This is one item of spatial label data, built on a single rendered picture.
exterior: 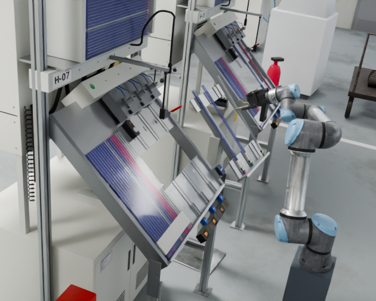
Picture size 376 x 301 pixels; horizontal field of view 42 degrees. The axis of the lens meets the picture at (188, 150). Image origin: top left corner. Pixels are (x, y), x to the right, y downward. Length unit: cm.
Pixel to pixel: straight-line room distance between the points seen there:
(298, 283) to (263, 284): 71
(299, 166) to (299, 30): 387
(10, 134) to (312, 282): 142
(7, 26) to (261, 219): 232
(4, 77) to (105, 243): 79
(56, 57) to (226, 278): 170
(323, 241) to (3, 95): 143
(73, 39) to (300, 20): 430
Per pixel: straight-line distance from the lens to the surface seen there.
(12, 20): 185
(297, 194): 217
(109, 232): 223
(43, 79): 178
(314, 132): 213
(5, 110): 199
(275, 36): 600
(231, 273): 306
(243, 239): 335
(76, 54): 185
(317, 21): 584
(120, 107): 208
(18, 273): 239
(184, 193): 219
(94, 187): 188
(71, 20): 183
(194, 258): 310
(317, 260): 229
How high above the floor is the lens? 194
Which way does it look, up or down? 26 degrees down
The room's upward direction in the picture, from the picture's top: 7 degrees clockwise
